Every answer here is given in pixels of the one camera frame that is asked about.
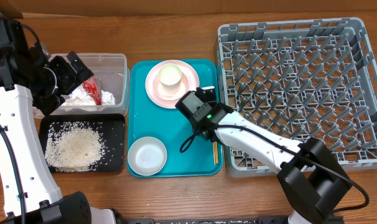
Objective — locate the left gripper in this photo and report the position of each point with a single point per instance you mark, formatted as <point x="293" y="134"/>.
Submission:
<point x="59" y="64"/>

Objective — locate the red snack wrapper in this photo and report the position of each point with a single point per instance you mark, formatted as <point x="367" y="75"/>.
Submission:
<point x="93" y="87"/>

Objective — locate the white napkin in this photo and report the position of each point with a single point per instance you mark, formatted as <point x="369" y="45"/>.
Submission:
<point x="80" y="97"/>

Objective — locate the pile of rice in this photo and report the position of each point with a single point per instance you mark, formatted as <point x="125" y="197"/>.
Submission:
<point x="74" y="146"/>

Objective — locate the grey bowl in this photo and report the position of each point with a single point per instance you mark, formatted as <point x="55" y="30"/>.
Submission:
<point x="147" y="156"/>

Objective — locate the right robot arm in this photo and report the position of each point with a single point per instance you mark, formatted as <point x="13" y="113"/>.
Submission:
<point x="311" y="178"/>

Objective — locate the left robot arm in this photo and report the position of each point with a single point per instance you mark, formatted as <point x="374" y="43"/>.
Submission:
<point x="30" y="78"/>

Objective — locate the grey dishwasher rack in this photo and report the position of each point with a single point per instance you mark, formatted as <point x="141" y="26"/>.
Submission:
<point x="303" y="79"/>

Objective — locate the pink plate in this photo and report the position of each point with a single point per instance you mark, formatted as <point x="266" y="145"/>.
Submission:
<point x="187" y="70"/>

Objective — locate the pink small bowl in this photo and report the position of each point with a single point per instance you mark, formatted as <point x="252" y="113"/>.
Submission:
<point x="170" y="94"/>

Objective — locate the clear plastic bin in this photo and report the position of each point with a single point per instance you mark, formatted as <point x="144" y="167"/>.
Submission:
<point x="114" y="75"/>

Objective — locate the cream paper cup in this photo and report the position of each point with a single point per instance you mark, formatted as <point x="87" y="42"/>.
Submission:
<point x="170" y="74"/>

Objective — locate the teal serving tray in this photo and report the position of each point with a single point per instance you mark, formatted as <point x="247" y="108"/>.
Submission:
<point x="170" y="127"/>

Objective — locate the cardboard backdrop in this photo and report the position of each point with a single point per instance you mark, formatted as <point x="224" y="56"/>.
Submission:
<point x="94" y="8"/>

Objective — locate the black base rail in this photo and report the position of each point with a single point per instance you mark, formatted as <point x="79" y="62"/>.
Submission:
<point x="278" y="219"/>

